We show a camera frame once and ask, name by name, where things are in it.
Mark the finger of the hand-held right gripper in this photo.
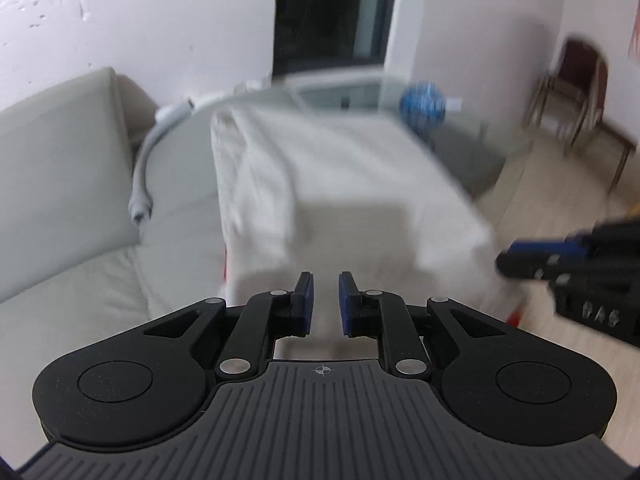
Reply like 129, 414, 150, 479
507, 230, 596, 257
495, 252, 567, 283

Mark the white cable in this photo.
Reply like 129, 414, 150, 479
129, 99, 197, 227

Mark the dark window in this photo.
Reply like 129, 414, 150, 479
272, 0, 401, 78

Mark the dark wooden chair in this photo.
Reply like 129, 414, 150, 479
522, 35, 638, 193

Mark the light grey sofa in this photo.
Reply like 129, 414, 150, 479
0, 66, 236, 376

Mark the glass side table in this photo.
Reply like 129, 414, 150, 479
272, 70, 533, 196

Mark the white t-shirt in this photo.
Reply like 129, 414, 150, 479
210, 105, 506, 358

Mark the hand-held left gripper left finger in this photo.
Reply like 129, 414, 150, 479
144, 271, 316, 382

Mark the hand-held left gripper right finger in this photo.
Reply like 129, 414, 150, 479
337, 270, 507, 381

